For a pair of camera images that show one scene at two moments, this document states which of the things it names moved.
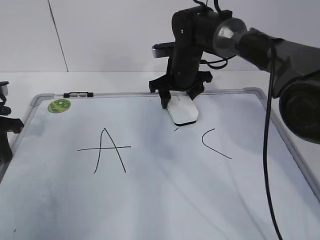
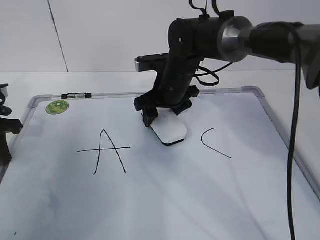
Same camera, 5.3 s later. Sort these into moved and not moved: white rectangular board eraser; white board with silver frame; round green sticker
Moved: white rectangular board eraser
Not moved: white board with silver frame; round green sticker
